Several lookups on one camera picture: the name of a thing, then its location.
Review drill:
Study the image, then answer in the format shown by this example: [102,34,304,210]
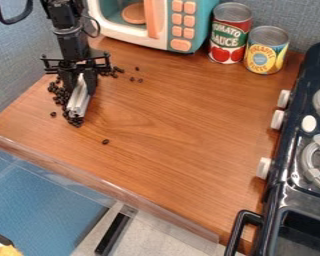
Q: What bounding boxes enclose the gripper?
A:
[38,50,114,96]

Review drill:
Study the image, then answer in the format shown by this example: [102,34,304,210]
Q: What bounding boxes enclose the silver bar tool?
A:
[65,73,94,119]

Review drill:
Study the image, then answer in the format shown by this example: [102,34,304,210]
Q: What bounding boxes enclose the pile of dark bits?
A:
[46,65,146,129]

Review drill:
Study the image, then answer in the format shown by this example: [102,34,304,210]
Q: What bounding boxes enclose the toy microwave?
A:
[85,0,222,55]

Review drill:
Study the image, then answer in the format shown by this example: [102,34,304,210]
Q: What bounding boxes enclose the red tomato sauce can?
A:
[206,1,254,65]

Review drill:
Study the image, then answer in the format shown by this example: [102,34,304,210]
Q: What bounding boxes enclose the yellow pineapple can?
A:
[242,25,291,76]

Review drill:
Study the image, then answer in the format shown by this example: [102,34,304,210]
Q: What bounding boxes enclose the toy stove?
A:
[222,40,320,256]

